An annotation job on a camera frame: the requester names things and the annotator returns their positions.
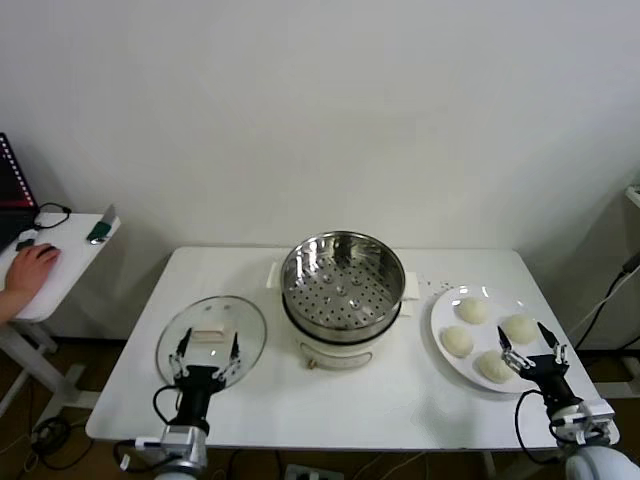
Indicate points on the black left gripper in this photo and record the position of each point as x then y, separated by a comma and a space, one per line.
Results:
197, 380

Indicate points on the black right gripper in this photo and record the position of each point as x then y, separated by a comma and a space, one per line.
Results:
547, 375

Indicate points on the white steamed baozi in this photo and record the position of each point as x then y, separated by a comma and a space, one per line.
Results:
457, 341
521, 329
492, 369
472, 310

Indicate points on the person's forearm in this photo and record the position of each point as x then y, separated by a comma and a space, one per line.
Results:
7, 306

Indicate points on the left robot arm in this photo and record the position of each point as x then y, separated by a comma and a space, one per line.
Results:
185, 445

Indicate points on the perforated steel steamer basket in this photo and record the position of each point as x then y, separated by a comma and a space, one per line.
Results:
345, 300

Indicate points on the person's bare hand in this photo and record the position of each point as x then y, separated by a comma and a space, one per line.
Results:
30, 270

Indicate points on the white round plate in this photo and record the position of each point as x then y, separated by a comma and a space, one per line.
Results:
450, 306

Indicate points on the white electric cooker pot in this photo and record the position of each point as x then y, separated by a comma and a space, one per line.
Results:
340, 356

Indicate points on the grey floor power strip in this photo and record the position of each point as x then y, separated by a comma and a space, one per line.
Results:
310, 472

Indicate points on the white side table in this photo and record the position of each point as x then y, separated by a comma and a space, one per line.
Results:
70, 260

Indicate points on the black laptop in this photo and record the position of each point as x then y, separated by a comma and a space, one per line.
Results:
12, 190

